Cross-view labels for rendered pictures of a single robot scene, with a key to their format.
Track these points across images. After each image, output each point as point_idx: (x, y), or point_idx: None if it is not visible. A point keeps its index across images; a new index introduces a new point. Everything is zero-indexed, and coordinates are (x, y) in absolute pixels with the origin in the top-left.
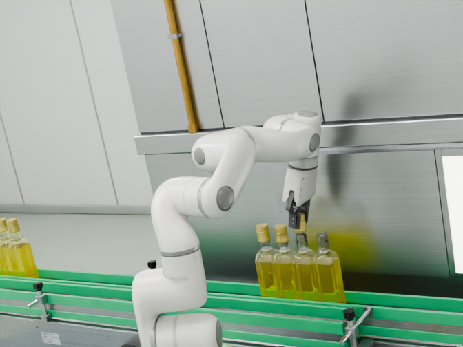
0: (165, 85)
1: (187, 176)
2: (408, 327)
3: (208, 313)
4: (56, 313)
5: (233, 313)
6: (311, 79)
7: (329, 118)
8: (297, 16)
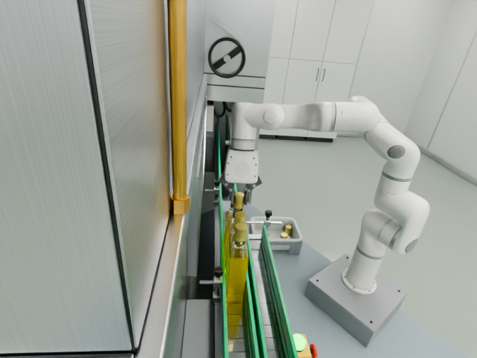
0: (157, 140)
1: (390, 129)
2: None
3: (373, 210)
4: None
5: (281, 290)
6: (191, 82)
7: (192, 118)
8: (191, 6)
